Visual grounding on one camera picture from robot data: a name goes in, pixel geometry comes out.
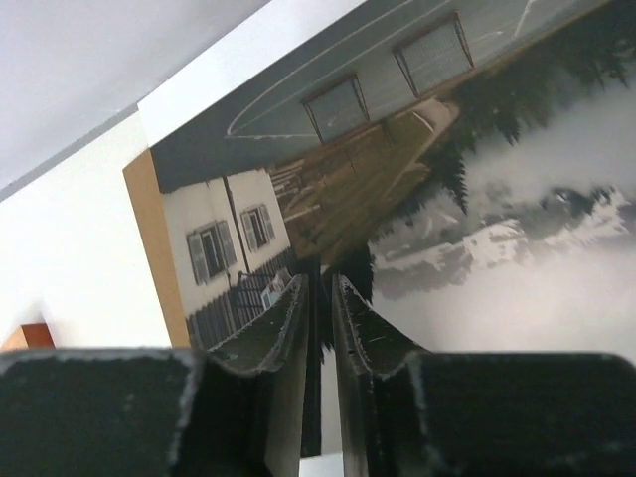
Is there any printed photo sheet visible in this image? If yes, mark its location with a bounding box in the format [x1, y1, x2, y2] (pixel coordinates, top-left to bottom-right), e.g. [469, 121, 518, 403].
[141, 1, 635, 456]

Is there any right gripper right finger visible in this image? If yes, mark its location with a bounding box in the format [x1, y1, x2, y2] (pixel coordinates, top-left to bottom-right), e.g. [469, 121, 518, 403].
[332, 275, 635, 476]

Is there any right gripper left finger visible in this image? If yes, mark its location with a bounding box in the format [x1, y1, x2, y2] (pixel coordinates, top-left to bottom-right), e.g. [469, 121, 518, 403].
[1, 275, 308, 476]

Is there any orange wooden picture frame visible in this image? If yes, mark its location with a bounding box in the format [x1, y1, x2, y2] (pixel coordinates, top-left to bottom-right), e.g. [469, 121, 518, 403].
[1, 323, 55, 352]

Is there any brown frame backing board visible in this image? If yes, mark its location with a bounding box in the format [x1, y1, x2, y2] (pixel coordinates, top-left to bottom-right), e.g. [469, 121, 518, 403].
[123, 148, 191, 348]

